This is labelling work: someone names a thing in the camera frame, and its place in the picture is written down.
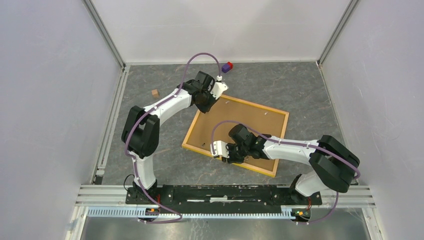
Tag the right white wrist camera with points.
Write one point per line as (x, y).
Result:
(219, 149)

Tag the white slotted cable duct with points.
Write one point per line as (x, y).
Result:
(147, 213)

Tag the yellow picture frame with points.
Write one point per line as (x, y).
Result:
(192, 145)

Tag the purple red toy brick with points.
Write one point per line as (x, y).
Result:
(225, 68)

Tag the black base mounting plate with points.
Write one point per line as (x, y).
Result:
(221, 199)

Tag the small wooden cube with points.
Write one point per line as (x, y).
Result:
(155, 93)

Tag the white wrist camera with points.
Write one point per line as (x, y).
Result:
(219, 149)
(218, 89)

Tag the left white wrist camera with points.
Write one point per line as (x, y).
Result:
(218, 89)

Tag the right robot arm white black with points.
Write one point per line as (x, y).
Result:
(333, 165)

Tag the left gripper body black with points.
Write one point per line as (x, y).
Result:
(207, 102)

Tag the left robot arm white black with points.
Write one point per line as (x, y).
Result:
(141, 133)

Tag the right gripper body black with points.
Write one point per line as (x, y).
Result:
(236, 153)

